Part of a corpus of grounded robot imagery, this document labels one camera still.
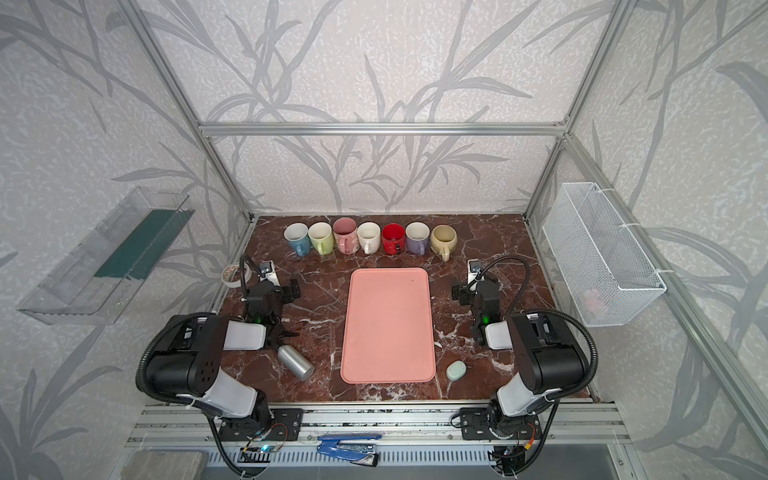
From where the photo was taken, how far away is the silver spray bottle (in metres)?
0.81

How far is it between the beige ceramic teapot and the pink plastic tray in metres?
0.09

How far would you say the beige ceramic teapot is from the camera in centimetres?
104
